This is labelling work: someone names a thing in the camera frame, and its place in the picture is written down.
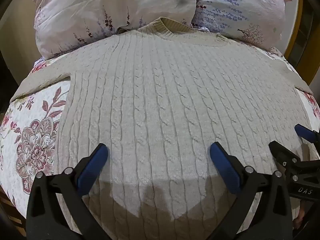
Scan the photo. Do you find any purple floral print pillow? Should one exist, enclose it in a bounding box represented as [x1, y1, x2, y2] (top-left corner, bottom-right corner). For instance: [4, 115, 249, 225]
[191, 0, 293, 53]

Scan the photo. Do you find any yellow wooden bed frame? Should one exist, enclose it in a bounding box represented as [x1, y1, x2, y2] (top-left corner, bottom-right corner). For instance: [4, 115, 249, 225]
[284, 0, 320, 87]

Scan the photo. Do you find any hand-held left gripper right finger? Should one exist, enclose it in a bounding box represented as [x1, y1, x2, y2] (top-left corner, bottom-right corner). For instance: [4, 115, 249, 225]
[209, 142, 293, 240]

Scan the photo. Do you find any pink floral pillow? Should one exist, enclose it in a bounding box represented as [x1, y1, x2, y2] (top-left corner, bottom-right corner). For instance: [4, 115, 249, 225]
[32, 0, 198, 59]

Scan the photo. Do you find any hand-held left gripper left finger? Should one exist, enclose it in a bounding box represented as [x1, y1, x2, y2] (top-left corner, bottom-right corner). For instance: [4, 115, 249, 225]
[26, 143, 110, 240]

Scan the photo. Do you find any cream cable-knit sweater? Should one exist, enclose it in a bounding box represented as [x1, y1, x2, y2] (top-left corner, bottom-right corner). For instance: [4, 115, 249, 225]
[10, 17, 316, 240]

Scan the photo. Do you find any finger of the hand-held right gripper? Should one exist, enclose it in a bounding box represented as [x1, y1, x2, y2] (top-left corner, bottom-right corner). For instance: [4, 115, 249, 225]
[269, 141, 302, 173]
[294, 124, 320, 143]

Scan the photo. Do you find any white floral bed quilt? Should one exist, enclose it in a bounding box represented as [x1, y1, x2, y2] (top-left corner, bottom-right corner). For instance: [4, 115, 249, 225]
[0, 45, 320, 222]

